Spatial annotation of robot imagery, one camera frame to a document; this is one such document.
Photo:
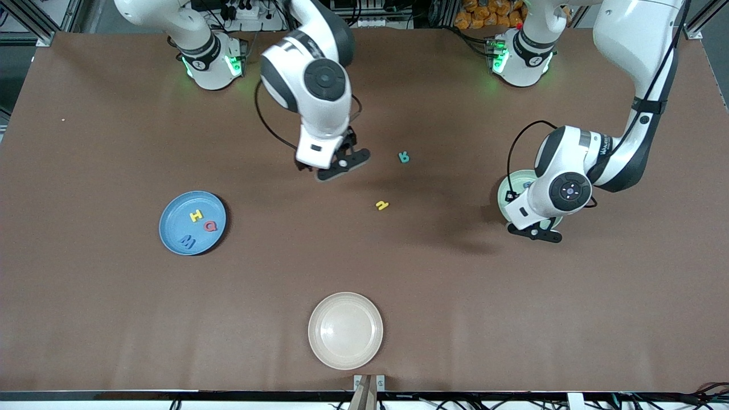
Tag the grey metal mount bracket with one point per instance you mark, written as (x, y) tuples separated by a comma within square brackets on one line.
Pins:
[(357, 380)]

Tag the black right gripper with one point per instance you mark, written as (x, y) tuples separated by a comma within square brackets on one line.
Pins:
[(348, 140)]

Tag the beige round plate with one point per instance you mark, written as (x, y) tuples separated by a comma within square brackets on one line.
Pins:
[(345, 330)]

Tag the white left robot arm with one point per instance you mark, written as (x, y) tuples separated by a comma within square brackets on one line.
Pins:
[(638, 34)]

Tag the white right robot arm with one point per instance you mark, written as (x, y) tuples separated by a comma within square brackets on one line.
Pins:
[(307, 108)]

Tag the black and white control box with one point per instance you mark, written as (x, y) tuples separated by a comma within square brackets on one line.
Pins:
[(370, 21)]

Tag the teal foam letter R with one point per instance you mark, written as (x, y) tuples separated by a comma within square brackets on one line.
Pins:
[(404, 157)]

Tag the red foam letter Q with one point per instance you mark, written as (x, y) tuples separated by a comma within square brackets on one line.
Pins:
[(208, 226)]

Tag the blue foam uppercase letter M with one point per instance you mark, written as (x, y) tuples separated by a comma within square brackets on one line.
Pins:
[(187, 243)]

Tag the yellow foam lowercase letter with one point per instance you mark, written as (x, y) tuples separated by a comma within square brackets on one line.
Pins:
[(382, 205)]

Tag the brown paper table cover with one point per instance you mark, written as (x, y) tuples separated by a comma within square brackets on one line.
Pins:
[(285, 273)]

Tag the yellow foam letter H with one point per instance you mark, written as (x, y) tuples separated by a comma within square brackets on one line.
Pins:
[(196, 216)]

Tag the beige camera pole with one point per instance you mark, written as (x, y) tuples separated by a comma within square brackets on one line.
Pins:
[(364, 398)]

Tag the green round plate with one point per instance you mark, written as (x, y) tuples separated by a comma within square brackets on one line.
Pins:
[(510, 188)]

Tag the aluminium frame strut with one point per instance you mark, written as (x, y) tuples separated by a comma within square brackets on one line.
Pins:
[(42, 35), (693, 33)]

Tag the white power strip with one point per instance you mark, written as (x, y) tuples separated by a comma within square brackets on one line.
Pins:
[(267, 23)]

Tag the blue round plate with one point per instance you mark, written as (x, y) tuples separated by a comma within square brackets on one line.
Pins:
[(176, 219)]

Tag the orange fruit pile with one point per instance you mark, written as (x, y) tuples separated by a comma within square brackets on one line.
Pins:
[(484, 14)]

